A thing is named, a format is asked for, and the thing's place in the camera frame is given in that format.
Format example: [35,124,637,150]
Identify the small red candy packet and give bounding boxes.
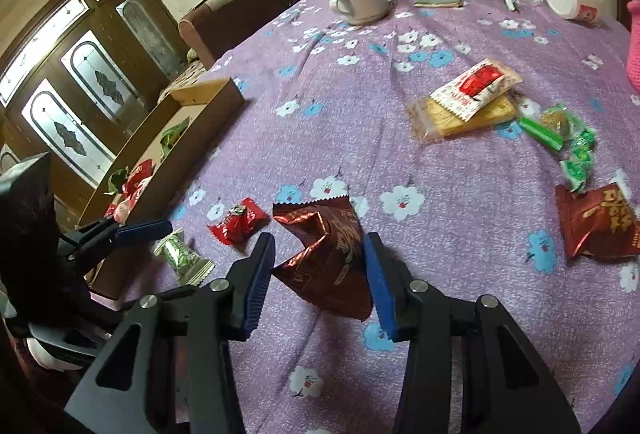
[208,198,269,246]

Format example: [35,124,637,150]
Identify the dark red foil snack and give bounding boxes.
[271,196,373,321]

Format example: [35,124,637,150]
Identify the green white candy packet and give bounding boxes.
[154,228,215,287]

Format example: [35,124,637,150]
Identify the green snack in box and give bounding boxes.
[160,116,190,161]

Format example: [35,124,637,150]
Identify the cardboard tray box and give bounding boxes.
[78,78,245,301]

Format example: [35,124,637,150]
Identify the wooden glass panel doors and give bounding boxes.
[1,0,186,216]

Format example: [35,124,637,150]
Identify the dark red foil packet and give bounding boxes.
[555,183,639,262]

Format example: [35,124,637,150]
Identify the brown armchair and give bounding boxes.
[178,0,298,69]

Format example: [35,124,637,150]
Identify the purple floral tablecloth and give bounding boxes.
[119,0,640,434]

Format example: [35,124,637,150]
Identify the green striped candy wrapper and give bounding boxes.
[518,105,597,192]

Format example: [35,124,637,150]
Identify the cracker packet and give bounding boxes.
[406,92,522,145]

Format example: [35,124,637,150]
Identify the pink knit covered bottle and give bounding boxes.
[626,0,640,92]

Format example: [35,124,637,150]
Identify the white ceramic mug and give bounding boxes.
[329,0,390,26]

